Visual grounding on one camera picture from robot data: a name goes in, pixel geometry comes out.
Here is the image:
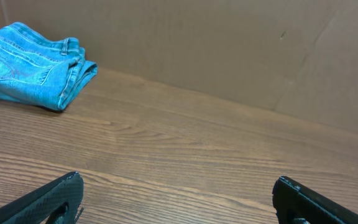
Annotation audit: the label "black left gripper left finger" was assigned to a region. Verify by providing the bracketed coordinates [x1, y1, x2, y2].
[0, 172, 84, 224]

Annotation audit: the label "folded blue denim jeans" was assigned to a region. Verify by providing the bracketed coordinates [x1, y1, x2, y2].
[0, 22, 98, 111]

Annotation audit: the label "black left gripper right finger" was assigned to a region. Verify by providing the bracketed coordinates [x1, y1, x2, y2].
[272, 176, 358, 224]

